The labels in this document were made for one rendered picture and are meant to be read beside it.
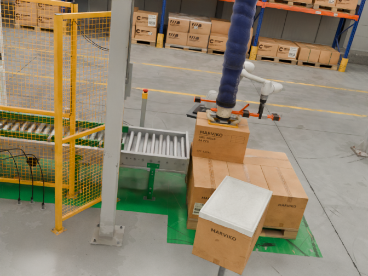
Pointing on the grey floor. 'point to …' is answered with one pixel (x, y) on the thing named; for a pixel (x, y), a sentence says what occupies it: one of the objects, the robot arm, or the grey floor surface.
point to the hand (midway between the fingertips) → (259, 115)
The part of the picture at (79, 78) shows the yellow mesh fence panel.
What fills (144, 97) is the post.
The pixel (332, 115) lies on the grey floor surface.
